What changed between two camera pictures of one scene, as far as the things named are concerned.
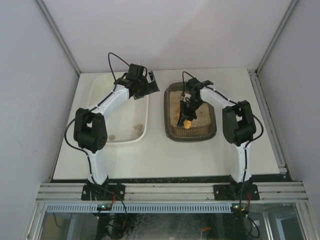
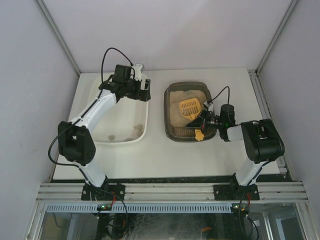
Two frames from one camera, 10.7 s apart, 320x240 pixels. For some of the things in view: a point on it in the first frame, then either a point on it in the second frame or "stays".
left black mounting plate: [103, 192] stays
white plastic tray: [129, 123] stays
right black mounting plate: [233, 191] stays
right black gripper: [189, 106] to [204, 120]
